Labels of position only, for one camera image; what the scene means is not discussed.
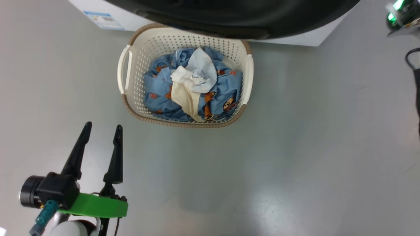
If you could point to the cream perforated laundry basket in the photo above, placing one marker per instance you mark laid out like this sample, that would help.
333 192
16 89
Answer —
137 42

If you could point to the black round glass washer door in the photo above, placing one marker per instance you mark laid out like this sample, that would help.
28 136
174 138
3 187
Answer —
229 16

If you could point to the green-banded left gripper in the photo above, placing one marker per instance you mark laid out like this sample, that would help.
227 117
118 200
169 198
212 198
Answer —
98 206

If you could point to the blue cartoon print garment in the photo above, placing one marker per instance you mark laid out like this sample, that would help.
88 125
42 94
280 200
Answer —
157 88

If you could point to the blue energy label sticker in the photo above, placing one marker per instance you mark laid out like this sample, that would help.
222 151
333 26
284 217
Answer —
103 20

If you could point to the white front-load washing machine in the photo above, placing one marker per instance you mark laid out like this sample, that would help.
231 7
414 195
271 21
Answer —
295 39

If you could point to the cream cloth garment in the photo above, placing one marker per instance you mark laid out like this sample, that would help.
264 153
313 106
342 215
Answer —
185 95

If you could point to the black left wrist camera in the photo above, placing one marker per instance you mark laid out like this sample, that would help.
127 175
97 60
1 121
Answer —
55 190

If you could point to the teal left camera connector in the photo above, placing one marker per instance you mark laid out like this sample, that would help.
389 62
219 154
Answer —
46 214

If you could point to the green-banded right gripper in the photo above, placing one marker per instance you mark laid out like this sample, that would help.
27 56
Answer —
405 14

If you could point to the plain light blue garment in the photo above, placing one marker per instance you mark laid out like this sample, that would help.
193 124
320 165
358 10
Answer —
203 72

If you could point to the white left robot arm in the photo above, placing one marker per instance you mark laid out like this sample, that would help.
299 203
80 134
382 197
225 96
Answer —
70 229

